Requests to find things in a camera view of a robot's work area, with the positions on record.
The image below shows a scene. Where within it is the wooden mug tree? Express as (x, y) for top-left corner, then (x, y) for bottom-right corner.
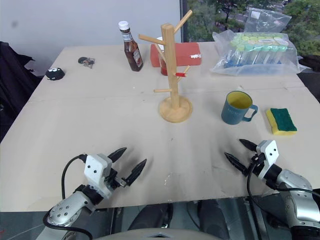
(138, 9), (194, 124)

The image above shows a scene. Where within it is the red rectangular block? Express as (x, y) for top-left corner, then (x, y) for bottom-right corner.
(150, 41), (203, 69)

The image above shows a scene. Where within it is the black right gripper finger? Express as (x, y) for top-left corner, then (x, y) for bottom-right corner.
(223, 151), (250, 176)
(238, 138), (259, 152)

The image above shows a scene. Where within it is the plastic bag of tubes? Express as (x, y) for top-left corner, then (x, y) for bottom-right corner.
(209, 29), (307, 76)

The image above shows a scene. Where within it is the small dark key bundle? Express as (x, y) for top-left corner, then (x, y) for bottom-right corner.
(77, 56), (96, 69)

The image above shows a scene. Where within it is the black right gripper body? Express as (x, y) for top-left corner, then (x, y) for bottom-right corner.
(247, 152), (266, 177)

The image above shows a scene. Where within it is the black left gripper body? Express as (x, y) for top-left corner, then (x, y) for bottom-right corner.
(105, 167), (129, 189)

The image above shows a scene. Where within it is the empty clear plastic bag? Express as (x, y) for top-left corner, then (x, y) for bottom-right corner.
(243, 7), (293, 34)

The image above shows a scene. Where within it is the black cloth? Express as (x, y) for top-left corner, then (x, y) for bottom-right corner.
(0, 40), (44, 144)

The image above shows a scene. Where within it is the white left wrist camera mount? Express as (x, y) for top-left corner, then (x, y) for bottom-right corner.
(83, 153), (114, 200)

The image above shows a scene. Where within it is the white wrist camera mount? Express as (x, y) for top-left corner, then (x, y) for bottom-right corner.
(83, 153), (114, 200)
(255, 139), (280, 180)

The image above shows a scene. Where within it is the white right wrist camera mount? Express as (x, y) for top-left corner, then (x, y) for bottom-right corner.
(255, 139), (280, 180)

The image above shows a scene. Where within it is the grey robot torso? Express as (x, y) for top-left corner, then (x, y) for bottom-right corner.
(95, 226), (214, 240)

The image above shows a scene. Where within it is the yellow green sponge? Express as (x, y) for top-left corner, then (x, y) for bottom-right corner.
(265, 107), (298, 137)

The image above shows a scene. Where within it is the ketchup bottle white cap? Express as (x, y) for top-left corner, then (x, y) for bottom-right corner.
(118, 20), (144, 73)

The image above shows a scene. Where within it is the blue mug yellow inside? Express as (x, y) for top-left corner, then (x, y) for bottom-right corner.
(220, 91), (259, 126)

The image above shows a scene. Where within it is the small black round object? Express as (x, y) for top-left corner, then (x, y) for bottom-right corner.
(45, 67), (66, 82)

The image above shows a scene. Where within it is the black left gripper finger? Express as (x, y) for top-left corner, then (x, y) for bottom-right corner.
(122, 158), (148, 187)
(107, 147), (128, 165)

